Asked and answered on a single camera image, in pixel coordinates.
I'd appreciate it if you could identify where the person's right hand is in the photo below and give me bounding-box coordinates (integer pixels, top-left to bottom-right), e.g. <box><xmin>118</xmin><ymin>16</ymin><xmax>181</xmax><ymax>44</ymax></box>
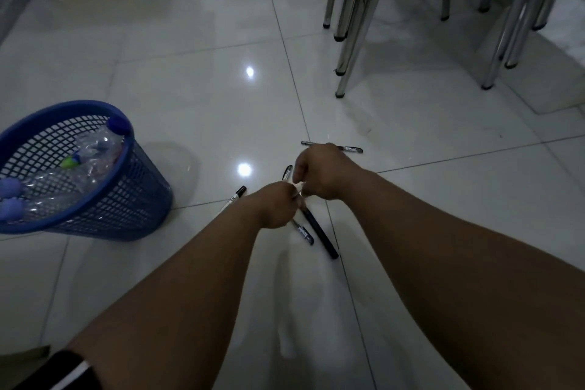
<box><xmin>292</xmin><ymin>143</ymin><xmax>363</xmax><ymax>201</ymax></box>

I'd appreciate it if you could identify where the black sleeve with white stripe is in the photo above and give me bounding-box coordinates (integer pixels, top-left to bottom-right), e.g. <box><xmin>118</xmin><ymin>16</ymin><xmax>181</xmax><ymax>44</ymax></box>
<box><xmin>14</xmin><ymin>349</ymin><xmax>104</xmax><ymax>390</ymax></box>

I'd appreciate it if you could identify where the white pen with black cap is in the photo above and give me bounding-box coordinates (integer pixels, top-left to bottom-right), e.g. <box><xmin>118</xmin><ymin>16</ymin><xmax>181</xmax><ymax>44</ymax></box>
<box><xmin>218</xmin><ymin>185</ymin><xmax>247</xmax><ymax>216</ymax></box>

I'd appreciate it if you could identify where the black pen with label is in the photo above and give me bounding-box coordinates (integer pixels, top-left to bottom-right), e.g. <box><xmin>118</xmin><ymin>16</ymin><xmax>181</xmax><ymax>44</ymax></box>
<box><xmin>301</xmin><ymin>140</ymin><xmax>364</xmax><ymax>154</ymax></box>

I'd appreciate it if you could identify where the person's right forearm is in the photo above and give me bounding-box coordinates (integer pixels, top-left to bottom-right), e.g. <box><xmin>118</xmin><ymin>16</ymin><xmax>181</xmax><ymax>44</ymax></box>
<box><xmin>340</xmin><ymin>166</ymin><xmax>585</xmax><ymax>390</ymax></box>

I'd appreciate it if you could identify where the long black pen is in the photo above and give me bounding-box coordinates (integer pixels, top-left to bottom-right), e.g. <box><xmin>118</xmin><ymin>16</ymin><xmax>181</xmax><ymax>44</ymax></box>
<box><xmin>300</xmin><ymin>208</ymin><xmax>340</xmax><ymax>261</ymax></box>

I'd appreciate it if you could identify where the clear pen with black grip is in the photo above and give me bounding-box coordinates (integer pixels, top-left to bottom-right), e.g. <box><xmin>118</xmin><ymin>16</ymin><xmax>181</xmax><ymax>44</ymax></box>
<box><xmin>292</xmin><ymin>220</ymin><xmax>315</xmax><ymax>246</ymax></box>

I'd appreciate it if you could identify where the person's left forearm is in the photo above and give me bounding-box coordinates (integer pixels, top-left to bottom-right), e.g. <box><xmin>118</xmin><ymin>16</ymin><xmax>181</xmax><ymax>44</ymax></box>
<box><xmin>68</xmin><ymin>195</ymin><xmax>270</xmax><ymax>390</ymax></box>

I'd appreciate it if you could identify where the person's left hand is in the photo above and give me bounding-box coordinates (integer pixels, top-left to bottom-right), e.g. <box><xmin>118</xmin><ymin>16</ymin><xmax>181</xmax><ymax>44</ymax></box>
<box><xmin>253</xmin><ymin>181</ymin><xmax>306</xmax><ymax>230</ymax></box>

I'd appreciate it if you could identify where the stack of metal chairs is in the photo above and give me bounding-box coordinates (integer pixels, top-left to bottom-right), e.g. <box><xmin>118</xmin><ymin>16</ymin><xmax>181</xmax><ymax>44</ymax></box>
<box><xmin>317</xmin><ymin>0</ymin><xmax>585</xmax><ymax>99</ymax></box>

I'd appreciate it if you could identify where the crushed clear plastic bottle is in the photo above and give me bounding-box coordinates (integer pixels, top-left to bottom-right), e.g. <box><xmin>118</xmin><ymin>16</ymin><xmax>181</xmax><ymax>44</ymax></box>
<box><xmin>0</xmin><ymin>191</ymin><xmax>108</xmax><ymax>223</ymax></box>
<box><xmin>59</xmin><ymin>116</ymin><xmax>133</xmax><ymax>176</ymax></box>
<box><xmin>0</xmin><ymin>166</ymin><xmax>99</xmax><ymax>203</ymax></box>

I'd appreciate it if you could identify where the blue mesh waste basket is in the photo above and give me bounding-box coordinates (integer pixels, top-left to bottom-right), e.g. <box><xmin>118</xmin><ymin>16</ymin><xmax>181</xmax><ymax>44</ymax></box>
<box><xmin>0</xmin><ymin>100</ymin><xmax>174</xmax><ymax>242</ymax></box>

